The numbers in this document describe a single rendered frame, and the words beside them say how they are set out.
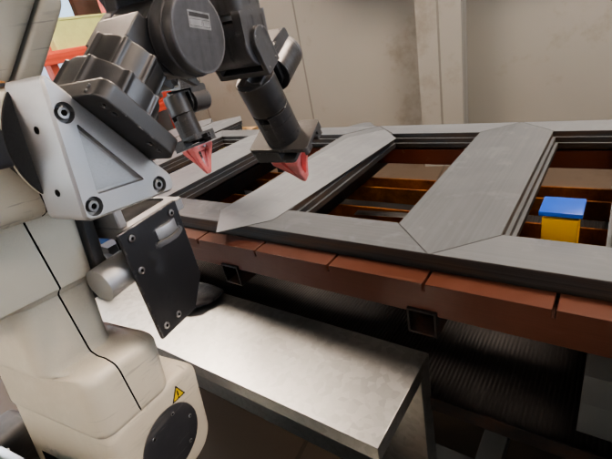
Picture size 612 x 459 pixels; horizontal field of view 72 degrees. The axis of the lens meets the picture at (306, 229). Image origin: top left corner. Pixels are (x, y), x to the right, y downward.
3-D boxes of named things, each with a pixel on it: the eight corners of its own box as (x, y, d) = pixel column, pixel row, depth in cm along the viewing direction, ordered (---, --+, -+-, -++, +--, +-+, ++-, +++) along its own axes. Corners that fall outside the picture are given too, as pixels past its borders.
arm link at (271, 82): (225, 87, 57) (260, 83, 54) (245, 56, 60) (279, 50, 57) (249, 126, 62) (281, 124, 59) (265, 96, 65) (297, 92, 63)
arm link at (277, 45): (195, 45, 54) (251, 35, 50) (231, -3, 60) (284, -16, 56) (239, 118, 63) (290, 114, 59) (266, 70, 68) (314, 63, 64)
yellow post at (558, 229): (540, 296, 80) (546, 205, 71) (571, 301, 77) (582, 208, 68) (535, 312, 76) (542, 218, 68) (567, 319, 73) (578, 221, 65)
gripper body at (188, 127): (193, 144, 112) (181, 117, 110) (217, 134, 105) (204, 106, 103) (174, 151, 107) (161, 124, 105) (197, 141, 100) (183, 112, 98)
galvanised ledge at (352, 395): (70, 254, 149) (66, 247, 148) (429, 365, 74) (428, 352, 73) (12, 285, 135) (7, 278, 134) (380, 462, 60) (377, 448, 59)
